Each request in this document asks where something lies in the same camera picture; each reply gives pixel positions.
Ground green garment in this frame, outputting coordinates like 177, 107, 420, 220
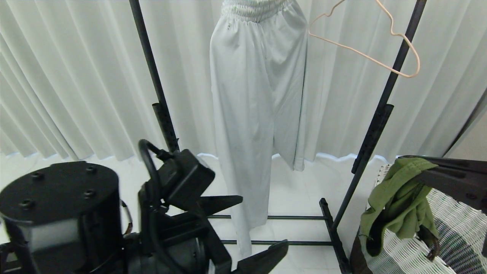
360, 157, 441, 257

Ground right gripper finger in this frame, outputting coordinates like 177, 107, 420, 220
413, 170, 487, 213
399, 155, 487, 174

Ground white curtain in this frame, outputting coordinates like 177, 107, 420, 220
0, 0, 487, 164

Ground pale grey trousers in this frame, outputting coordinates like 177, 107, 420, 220
209, 0, 309, 259

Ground white laundry basket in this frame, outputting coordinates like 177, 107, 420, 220
350, 164, 487, 274

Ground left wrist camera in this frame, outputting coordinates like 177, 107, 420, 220
157, 148, 216, 212

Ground black clothes rack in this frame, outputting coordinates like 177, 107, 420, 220
129, 0, 427, 274

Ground pink clothes hanger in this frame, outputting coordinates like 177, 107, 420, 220
308, 0, 421, 78

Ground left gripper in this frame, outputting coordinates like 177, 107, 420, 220
127, 195, 290, 274

